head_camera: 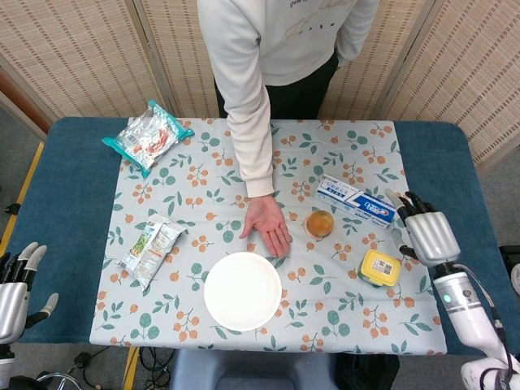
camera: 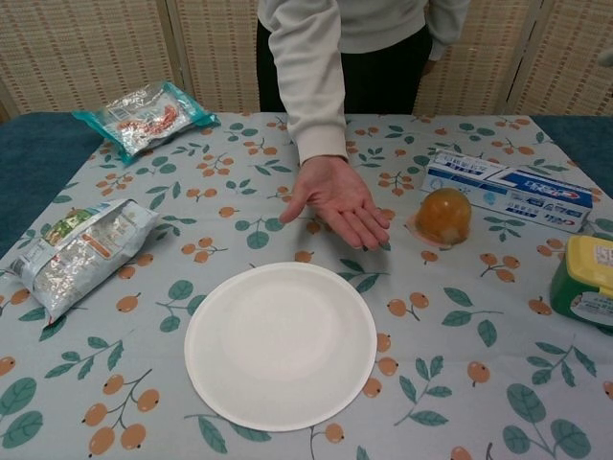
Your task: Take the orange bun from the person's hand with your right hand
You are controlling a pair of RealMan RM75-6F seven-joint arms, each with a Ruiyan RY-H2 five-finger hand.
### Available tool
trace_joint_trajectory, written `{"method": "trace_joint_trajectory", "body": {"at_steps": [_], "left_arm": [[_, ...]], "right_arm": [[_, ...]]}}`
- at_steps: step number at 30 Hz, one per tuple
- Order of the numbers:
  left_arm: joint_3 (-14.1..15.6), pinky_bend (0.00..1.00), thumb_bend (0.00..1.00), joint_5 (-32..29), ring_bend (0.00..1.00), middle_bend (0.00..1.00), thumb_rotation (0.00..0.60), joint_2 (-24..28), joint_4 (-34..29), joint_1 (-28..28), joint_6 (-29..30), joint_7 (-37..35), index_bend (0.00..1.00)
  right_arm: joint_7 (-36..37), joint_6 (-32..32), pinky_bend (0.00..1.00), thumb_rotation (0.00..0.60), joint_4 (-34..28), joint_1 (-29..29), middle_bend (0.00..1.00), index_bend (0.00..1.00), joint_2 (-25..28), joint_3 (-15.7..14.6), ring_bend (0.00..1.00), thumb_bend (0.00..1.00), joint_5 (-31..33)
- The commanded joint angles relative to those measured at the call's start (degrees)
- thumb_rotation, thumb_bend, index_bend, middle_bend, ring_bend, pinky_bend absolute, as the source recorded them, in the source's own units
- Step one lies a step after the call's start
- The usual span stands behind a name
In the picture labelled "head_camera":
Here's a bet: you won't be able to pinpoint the orange jelly cup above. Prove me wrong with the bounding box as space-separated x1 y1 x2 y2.
305 208 336 240

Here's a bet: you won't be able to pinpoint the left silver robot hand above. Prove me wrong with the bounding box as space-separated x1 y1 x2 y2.
0 241 60 345

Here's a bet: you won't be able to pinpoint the bamboo folding screen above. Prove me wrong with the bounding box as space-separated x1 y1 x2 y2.
0 0 520 171

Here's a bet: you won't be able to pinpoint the black floor cables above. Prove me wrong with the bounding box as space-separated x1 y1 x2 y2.
64 347 180 390

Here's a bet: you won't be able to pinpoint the silver green snack bag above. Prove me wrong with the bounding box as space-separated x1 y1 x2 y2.
117 213 190 292

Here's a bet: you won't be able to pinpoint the yellow lidded plastic box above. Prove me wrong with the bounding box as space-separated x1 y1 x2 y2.
357 249 402 289

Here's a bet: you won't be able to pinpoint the floral leaf tablecloth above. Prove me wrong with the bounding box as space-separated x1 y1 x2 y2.
88 117 449 357

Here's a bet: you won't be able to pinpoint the blue table cover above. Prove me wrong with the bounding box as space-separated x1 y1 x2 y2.
8 116 505 358

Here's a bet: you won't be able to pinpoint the person's bare hand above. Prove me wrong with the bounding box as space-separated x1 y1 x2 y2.
238 194 293 258

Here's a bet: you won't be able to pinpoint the teal clear snack bag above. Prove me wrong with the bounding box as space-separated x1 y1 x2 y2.
101 100 196 179

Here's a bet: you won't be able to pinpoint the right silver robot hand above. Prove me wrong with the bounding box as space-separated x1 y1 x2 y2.
384 188 462 268

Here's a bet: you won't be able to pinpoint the white round plate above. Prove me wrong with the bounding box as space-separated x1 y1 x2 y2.
203 251 283 332

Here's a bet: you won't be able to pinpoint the blue white toothpaste box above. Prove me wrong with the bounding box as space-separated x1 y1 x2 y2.
314 173 398 231

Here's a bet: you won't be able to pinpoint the person's white-sleeved forearm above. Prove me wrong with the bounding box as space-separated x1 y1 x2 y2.
214 60 275 200

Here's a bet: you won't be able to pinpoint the person in white sweatshirt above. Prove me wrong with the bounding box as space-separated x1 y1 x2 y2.
196 0 382 119

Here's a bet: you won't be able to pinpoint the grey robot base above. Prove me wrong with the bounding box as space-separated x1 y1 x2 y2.
169 349 338 390

